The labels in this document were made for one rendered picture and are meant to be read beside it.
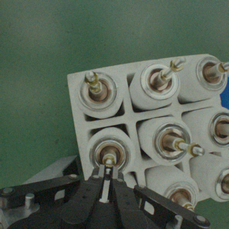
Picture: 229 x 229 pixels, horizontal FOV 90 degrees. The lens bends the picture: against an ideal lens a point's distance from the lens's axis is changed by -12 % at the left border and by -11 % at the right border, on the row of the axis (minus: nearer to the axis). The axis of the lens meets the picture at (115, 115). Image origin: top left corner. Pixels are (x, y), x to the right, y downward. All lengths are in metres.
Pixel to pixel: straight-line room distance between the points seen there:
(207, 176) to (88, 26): 0.65
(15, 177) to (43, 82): 0.41
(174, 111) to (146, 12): 0.49
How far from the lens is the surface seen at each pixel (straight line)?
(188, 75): 0.31
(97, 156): 0.24
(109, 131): 0.24
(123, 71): 0.33
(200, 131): 0.31
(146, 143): 0.25
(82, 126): 0.32
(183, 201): 0.29
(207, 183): 0.34
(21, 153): 0.63
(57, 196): 0.35
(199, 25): 0.76
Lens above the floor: 0.49
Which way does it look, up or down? 87 degrees down
